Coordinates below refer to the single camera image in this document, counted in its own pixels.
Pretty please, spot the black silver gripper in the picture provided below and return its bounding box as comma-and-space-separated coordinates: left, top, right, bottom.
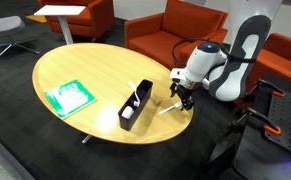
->
170, 83, 194, 111

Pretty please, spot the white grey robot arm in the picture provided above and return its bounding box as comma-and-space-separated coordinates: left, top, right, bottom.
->
170, 0, 283, 110

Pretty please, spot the black rectangular utensil holder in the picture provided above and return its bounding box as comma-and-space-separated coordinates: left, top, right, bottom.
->
118, 79, 153, 131

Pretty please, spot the white plastic utensil in holder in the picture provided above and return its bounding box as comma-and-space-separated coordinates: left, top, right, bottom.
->
128, 81, 140, 107

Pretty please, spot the white round object in holder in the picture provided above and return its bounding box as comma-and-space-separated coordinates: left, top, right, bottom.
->
121, 106, 134, 119

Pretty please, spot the middle orange armchair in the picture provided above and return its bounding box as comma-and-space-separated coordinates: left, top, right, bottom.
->
124, 0, 228, 69

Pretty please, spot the orange armchair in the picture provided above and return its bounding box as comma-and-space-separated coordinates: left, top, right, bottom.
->
246, 33, 291, 91
37, 0, 114, 38
124, 0, 228, 69

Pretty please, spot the oval wooden table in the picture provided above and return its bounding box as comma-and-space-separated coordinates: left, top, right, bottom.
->
32, 43, 193, 144

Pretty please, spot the lower black orange clamp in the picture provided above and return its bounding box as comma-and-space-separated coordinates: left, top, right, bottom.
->
228, 107, 281, 136

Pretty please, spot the black orange clamp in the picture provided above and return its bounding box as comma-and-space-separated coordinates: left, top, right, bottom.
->
228, 107, 281, 136
242, 79, 285, 103

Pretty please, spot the upper black orange clamp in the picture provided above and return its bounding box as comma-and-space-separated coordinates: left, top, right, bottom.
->
242, 79, 285, 103

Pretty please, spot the right orange armchair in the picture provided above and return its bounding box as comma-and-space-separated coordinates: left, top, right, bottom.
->
246, 33, 291, 91

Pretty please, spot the black perforated mounting board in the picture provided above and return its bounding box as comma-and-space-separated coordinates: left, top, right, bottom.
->
264, 92, 291, 152

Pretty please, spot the green and white book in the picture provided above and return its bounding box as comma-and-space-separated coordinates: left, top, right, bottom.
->
45, 80, 96, 119

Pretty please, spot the left orange armchair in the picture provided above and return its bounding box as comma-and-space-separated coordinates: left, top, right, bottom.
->
37, 0, 114, 38

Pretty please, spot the small white side table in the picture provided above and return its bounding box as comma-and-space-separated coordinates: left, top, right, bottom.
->
34, 5, 85, 44

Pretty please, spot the grey lounge chair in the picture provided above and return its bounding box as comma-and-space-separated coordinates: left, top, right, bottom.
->
0, 16, 39, 57

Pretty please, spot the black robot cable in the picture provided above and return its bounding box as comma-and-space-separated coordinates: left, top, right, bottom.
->
171, 37, 258, 70

